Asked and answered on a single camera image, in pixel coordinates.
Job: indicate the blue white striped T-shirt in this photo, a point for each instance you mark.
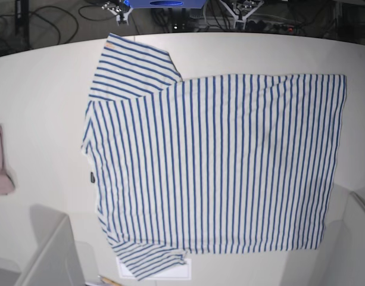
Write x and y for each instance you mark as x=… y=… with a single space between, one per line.
x=226 y=164

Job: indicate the white rectangular tray slot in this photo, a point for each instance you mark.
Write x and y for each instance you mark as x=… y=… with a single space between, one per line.
x=178 y=273

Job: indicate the black power strip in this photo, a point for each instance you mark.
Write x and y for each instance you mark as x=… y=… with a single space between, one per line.
x=270 y=27

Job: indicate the blue box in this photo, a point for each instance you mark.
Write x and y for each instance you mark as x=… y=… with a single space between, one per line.
x=198 y=4

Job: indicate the grey bin left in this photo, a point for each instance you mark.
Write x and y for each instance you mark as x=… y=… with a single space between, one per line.
x=43 y=245

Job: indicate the grey bin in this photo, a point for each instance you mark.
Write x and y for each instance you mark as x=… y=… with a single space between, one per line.
x=340 y=259
x=43 y=245

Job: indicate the grey bin right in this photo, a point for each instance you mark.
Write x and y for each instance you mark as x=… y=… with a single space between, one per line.
x=340 y=259

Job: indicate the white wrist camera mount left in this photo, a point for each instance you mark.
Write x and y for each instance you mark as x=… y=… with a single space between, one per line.
x=241 y=10

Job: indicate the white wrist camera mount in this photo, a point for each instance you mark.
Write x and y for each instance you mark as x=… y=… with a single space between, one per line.
x=119 y=9
x=241 y=10

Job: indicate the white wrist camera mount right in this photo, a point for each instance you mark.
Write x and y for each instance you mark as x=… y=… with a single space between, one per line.
x=119 y=9

